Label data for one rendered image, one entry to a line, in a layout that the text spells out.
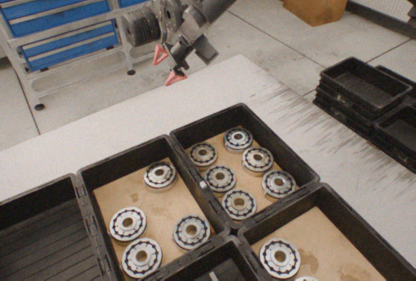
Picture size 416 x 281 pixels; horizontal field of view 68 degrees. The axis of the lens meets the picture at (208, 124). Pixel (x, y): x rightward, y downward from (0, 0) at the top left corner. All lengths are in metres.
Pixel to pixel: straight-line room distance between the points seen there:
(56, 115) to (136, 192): 1.84
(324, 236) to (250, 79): 0.92
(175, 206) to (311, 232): 0.40
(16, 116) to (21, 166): 1.53
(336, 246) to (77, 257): 0.70
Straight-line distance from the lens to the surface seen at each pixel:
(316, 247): 0.93
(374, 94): 2.04
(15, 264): 1.03
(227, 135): 1.09
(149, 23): 1.68
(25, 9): 2.57
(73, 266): 0.96
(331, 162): 1.28
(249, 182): 1.00
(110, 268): 0.82
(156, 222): 0.94
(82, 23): 2.63
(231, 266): 0.88
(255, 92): 1.53
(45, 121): 2.76
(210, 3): 0.55
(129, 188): 1.03
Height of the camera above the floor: 1.65
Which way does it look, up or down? 44 degrees down
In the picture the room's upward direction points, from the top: 2 degrees counter-clockwise
